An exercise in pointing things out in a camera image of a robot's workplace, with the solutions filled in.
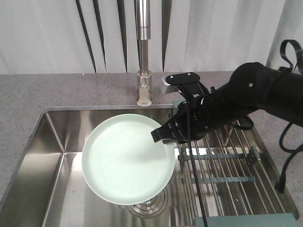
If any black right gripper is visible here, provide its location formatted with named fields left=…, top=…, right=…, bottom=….
left=151, top=82, right=209, bottom=144

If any pale green round plate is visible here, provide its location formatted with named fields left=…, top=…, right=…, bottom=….
left=81, top=113, right=175, bottom=205

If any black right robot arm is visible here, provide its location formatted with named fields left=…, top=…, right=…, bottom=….
left=151, top=62, right=303, bottom=143

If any grey roll-up dish rack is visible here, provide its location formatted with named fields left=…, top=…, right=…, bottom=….
left=176, top=125, right=299, bottom=227

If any round steel sink drain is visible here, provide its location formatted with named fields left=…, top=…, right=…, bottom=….
left=127, top=188, right=168, bottom=219

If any stainless steel faucet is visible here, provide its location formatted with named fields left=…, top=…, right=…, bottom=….
left=134, top=0, right=152, bottom=107

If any stainless steel sink basin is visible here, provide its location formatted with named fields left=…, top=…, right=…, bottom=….
left=0, top=105, right=192, bottom=227

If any white pleated curtain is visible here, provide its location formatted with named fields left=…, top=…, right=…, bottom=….
left=0, top=0, right=303, bottom=74

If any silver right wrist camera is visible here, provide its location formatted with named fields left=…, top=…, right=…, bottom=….
left=160, top=72, right=200, bottom=94

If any black camera cable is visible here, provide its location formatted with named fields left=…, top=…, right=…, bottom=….
left=182, top=89, right=209, bottom=227

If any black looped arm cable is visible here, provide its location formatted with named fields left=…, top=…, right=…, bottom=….
left=233, top=39, right=303, bottom=194

